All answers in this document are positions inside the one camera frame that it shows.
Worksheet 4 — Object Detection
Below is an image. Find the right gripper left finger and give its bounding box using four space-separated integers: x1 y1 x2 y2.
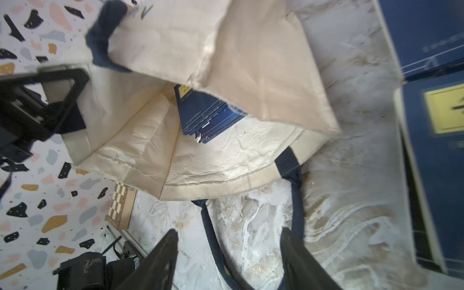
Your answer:
117 229 179 290

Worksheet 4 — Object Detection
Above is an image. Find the cream canvas tote bag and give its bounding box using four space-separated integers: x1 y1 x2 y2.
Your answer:
36 0 341 290

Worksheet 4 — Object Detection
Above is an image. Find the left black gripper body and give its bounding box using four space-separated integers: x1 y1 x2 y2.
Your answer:
1 69 90 163

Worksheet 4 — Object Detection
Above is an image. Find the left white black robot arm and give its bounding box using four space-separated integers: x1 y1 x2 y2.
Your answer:
1 69 123 290

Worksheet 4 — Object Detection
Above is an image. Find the wooden chessboard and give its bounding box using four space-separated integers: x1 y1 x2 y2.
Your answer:
105 182 137 230

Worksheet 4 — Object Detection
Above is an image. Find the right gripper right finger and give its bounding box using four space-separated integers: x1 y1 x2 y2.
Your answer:
280 228 341 290

